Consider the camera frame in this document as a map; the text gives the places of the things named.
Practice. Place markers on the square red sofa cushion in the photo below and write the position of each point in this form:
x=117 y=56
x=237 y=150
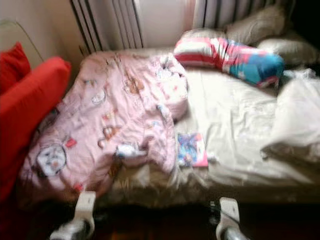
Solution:
x=12 y=67

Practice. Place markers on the pink cartoon print quilt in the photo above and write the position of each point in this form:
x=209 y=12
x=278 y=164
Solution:
x=110 y=115

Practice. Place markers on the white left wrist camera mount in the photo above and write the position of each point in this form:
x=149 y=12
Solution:
x=86 y=205

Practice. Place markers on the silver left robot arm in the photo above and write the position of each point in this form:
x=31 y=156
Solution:
x=67 y=231

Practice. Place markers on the beige floral bed sheet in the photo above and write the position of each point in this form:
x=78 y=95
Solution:
x=230 y=120

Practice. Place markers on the beige folded duvet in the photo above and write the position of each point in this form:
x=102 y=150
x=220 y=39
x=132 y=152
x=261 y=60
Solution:
x=297 y=120

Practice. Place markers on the colourful picture book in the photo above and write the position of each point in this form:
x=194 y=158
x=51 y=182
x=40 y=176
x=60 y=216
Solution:
x=190 y=150

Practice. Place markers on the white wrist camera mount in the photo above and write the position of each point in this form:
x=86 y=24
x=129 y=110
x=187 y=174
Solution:
x=228 y=212
x=86 y=205

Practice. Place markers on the red white blue bolster pillow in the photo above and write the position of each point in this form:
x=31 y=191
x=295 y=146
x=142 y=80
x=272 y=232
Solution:
x=230 y=57

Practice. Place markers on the long red sofa cushion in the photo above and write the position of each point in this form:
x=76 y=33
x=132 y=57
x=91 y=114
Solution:
x=25 y=115

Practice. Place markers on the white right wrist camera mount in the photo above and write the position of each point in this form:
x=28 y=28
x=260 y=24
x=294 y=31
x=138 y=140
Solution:
x=228 y=212

